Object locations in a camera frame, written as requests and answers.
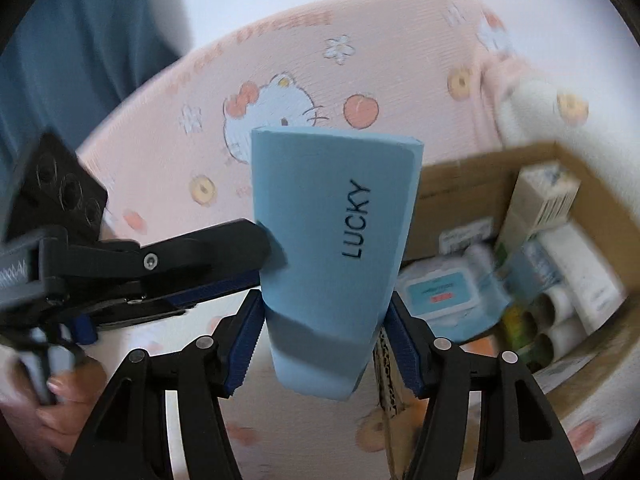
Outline small white and blue box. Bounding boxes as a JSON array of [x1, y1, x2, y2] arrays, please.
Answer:
[[439, 216, 495, 257]]

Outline white box with blue print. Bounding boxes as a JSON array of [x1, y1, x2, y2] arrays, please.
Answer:
[[495, 160, 582, 261]]

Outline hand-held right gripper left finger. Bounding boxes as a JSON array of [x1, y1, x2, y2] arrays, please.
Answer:
[[62, 290, 267, 480]]

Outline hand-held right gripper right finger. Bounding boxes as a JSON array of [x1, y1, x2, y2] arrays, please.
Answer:
[[381, 292, 584, 480]]

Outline blue and white packet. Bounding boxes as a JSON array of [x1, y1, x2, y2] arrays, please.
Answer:
[[519, 240, 567, 292]]

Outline dark blue cloth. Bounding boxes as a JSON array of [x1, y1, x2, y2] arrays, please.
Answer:
[[0, 0, 195, 171]]

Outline large flat white box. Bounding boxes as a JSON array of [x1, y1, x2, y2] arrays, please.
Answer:
[[544, 224, 627, 333]]

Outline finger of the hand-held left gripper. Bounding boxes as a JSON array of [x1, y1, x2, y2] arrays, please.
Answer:
[[137, 217, 289, 285], [74, 269, 262, 346]]

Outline yellow printed box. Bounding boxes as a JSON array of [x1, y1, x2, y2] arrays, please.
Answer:
[[501, 305, 537, 358]]

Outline blue wet wipes packet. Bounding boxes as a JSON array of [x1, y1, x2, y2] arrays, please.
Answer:
[[399, 254, 512, 343]]

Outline cardboard box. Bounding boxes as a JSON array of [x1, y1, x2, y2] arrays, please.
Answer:
[[374, 141, 640, 480]]

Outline pink and white printed blanket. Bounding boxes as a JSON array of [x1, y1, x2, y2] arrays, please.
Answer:
[[0, 0, 640, 480]]

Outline person's left hand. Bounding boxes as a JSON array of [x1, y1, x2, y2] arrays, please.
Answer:
[[37, 359, 109, 457]]

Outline light blue case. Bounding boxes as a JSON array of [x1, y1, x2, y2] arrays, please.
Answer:
[[249, 126, 426, 404]]

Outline white paper roll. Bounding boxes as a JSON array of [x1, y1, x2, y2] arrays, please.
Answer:
[[529, 286, 577, 332], [533, 319, 592, 363]]

